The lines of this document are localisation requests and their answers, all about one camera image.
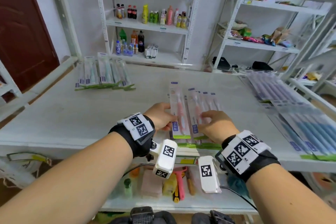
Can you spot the cartoon print bag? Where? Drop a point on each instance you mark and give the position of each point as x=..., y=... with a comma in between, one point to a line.
x=18, y=174

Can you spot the line of pink toothbrush packets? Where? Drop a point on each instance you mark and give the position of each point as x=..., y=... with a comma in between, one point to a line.
x=212, y=100

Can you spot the pile of large food bags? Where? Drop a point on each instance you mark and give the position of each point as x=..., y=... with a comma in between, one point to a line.
x=313, y=76

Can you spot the row of colourful bottles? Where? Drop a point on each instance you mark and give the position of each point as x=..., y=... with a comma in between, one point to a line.
x=145, y=15

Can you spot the green-bordered price label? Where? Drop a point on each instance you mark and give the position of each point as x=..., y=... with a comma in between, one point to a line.
x=26, y=157
x=187, y=159

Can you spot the small green bottle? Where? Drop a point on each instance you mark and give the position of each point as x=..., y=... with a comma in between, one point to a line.
x=127, y=189

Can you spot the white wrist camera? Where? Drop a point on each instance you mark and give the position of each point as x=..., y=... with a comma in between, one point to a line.
x=208, y=176
x=165, y=158

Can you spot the blue mesh bath sponge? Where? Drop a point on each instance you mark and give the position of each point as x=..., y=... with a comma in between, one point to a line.
x=237, y=184

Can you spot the green bag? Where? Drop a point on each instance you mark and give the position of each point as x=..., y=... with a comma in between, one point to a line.
x=107, y=217

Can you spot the white metal shelf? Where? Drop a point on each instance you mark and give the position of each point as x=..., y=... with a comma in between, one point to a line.
x=105, y=111

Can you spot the yellow plastic bottle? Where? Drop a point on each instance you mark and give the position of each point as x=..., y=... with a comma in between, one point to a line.
x=169, y=185

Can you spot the white goods rack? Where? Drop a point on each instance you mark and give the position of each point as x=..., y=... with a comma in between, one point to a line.
x=307, y=84

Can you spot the person's left forearm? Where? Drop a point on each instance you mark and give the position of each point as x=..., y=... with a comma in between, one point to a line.
x=65, y=179

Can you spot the stack of pink cloths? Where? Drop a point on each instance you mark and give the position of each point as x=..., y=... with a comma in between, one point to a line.
x=151, y=185

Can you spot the orange plastic bottle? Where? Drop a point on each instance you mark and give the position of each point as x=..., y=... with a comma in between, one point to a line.
x=135, y=172

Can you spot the pink toothbrush packet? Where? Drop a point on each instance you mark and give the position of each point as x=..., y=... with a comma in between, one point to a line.
x=194, y=103
x=179, y=105

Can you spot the row of green toothbrush packets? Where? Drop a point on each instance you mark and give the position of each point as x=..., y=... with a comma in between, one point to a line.
x=105, y=74

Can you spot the black pouch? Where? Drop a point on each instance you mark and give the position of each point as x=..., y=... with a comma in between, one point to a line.
x=223, y=63

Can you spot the red-brown wooden door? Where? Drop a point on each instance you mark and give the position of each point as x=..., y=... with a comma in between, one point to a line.
x=23, y=34

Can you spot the person's right forearm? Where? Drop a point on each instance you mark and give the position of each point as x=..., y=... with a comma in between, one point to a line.
x=288, y=197

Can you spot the person's left hand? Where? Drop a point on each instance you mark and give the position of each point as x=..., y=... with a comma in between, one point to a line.
x=160, y=118

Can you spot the cluster of small white cartons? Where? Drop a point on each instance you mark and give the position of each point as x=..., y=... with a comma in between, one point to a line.
x=151, y=52

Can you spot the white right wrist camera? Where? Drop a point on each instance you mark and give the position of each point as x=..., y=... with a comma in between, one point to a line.
x=208, y=176

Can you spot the small black box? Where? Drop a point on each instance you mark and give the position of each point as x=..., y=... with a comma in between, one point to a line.
x=262, y=66

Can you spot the white snack shelving unit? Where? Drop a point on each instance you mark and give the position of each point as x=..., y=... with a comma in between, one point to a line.
x=262, y=46

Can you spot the person's right hand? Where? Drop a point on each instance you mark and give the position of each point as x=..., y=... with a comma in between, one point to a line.
x=223, y=126

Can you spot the row of purple toothbrush packets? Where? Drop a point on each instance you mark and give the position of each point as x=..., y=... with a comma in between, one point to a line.
x=275, y=87

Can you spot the pink plastic scraper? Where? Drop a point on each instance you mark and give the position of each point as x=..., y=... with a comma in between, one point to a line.
x=180, y=184

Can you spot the cluster of water and soda bottles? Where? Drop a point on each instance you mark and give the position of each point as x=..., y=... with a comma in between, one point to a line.
x=141, y=42

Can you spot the pile of snack packets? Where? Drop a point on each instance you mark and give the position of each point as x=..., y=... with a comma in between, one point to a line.
x=245, y=32

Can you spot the line of blue toothbrush packets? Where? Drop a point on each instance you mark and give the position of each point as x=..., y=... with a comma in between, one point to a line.
x=304, y=129

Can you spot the white stationery rack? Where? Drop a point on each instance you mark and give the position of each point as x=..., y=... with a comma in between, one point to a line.
x=10, y=84

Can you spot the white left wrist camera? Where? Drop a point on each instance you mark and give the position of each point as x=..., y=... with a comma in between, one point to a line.
x=165, y=158

